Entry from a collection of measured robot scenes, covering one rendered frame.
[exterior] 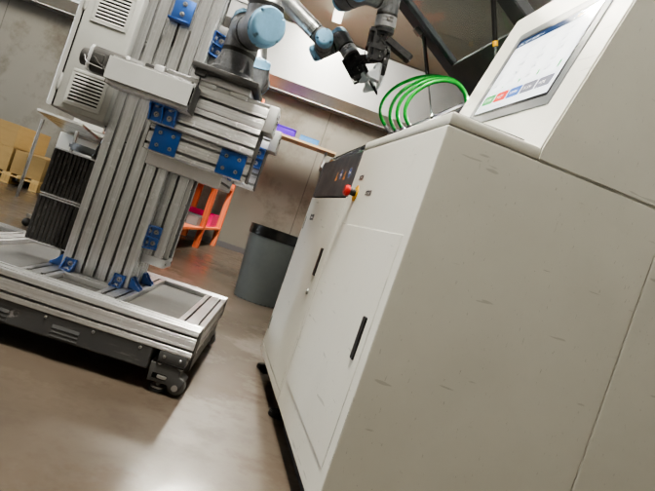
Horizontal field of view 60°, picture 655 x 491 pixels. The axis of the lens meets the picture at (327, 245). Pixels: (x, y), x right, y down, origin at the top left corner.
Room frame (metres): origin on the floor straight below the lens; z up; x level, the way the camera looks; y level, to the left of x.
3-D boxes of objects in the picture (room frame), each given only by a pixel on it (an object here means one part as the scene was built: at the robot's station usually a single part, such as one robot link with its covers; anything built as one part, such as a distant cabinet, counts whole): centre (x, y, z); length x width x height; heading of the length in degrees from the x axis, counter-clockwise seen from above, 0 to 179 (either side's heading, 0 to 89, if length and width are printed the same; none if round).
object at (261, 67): (2.45, 0.54, 1.20); 0.13 x 0.12 x 0.14; 4
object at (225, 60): (1.95, 0.50, 1.09); 0.15 x 0.15 x 0.10
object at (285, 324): (2.24, 0.06, 0.44); 0.65 x 0.02 x 0.68; 12
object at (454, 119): (1.57, -0.19, 0.96); 0.70 x 0.22 x 0.03; 12
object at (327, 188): (2.24, 0.04, 0.87); 0.62 x 0.04 x 0.16; 12
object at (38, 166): (7.37, 3.98, 0.35); 1.20 x 0.85 x 0.70; 4
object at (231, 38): (1.94, 0.49, 1.20); 0.13 x 0.12 x 0.14; 32
